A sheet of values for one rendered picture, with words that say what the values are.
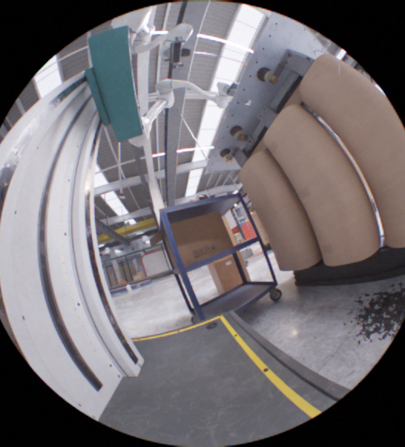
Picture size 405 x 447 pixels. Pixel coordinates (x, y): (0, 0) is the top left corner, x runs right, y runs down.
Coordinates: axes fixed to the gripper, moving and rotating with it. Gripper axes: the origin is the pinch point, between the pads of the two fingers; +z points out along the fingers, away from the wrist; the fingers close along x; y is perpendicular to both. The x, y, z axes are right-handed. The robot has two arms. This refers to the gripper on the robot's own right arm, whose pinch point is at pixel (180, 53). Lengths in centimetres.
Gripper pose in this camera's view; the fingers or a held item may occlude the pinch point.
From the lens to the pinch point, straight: 78.0
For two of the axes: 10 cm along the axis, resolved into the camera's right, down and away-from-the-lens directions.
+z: 3.6, 9.1, -2.2
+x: 1.3, -2.9, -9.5
